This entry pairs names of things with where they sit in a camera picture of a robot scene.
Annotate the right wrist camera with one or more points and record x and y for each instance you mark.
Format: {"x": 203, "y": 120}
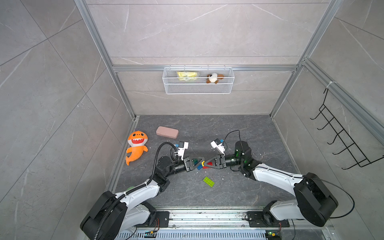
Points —
{"x": 218, "y": 146}

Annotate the black wall hook rack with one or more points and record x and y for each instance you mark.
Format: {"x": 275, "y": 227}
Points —
{"x": 341, "y": 135}

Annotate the brown white plush toy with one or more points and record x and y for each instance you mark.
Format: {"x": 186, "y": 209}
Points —
{"x": 214, "y": 78}

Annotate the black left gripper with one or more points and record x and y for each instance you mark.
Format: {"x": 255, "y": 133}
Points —
{"x": 187, "y": 164}

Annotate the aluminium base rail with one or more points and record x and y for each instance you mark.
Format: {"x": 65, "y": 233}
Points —
{"x": 209, "y": 223}

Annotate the lime green lego plate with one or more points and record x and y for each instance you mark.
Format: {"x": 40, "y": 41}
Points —
{"x": 208, "y": 181}

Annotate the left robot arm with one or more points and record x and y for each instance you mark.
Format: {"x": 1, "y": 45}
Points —
{"x": 113, "y": 213}

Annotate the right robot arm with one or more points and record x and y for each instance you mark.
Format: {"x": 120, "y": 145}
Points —
{"x": 313, "y": 201}

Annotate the white wire basket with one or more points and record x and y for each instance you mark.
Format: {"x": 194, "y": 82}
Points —
{"x": 175, "y": 87}

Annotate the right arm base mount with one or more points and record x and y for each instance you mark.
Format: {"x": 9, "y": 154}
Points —
{"x": 264, "y": 218}

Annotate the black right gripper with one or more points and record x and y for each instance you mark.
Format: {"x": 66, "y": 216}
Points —
{"x": 222, "y": 164}

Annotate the yellow packet in basket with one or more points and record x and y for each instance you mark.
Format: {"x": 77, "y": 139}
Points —
{"x": 187, "y": 76}

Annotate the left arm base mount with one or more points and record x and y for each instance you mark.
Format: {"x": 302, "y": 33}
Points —
{"x": 156, "y": 218}

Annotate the orange shark plush toy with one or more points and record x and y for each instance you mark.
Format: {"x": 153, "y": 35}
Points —
{"x": 137, "y": 141}

